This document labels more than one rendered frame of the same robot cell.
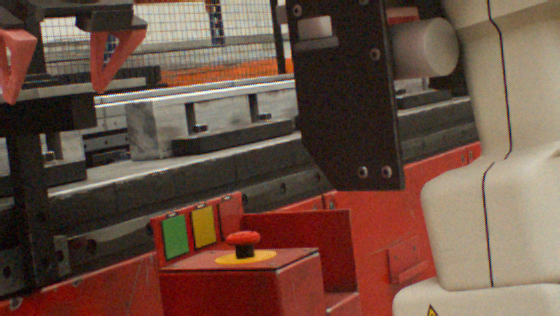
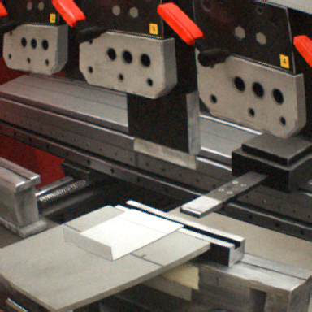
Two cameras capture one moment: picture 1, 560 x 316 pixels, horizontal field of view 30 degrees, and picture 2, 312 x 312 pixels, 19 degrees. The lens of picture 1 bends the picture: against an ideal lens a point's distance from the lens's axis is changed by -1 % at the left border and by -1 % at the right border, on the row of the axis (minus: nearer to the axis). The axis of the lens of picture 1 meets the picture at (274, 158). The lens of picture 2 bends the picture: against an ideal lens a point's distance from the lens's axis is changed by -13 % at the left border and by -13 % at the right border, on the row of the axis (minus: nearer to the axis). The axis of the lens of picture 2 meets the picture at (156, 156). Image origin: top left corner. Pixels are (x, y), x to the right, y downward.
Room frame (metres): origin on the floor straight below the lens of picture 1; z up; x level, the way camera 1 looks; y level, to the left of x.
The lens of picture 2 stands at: (1.56, -0.70, 1.55)
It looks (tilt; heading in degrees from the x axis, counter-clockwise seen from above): 22 degrees down; 104
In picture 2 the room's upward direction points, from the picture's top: 3 degrees counter-clockwise
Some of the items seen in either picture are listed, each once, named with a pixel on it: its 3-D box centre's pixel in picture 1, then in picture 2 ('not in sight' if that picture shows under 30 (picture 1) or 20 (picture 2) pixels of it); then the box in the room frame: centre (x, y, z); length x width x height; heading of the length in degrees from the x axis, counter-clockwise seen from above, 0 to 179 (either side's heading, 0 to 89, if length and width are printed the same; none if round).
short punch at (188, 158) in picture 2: not in sight; (162, 122); (1.28, 0.42, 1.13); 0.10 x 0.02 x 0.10; 149
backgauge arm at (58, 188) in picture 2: not in sight; (137, 179); (1.10, 0.98, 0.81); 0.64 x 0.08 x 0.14; 59
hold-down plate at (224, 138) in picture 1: (235, 135); not in sight; (1.77, 0.06, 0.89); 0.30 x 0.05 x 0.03; 149
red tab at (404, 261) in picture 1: (408, 258); not in sight; (2.08, -0.24, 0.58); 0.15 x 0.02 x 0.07; 149
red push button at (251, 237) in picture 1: (244, 247); not in sight; (1.18, 0.05, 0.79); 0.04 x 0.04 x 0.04
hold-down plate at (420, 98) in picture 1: (418, 98); not in sight; (2.45, -0.35, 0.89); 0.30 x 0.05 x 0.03; 149
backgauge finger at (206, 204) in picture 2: not in sight; (252, 174); (1.37, 0.56, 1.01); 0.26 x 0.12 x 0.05; 59
